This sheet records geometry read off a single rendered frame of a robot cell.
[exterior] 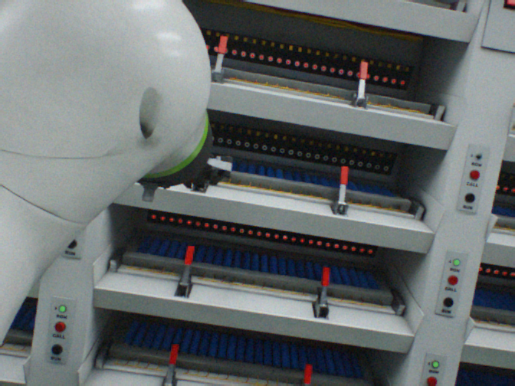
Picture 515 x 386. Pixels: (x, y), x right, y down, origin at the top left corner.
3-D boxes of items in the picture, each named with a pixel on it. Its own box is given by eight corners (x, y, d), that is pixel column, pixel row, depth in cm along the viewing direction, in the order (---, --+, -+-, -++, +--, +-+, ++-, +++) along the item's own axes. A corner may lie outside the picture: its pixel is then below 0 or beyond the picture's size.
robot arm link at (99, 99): (254, 10, 14) (72, -156, 15) (22, 227, 12) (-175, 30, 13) (246, 122, 28) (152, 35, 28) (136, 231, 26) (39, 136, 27)
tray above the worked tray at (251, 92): (447, 150, 62) (479, 73, 57) (123, 93, 60) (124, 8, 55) (406, 129, 81) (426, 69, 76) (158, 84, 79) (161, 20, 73)
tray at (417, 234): (427, 253, 63) (446, 209, 60) (108, 202, 61) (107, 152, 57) (391, 209, 82) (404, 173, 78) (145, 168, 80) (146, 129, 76)
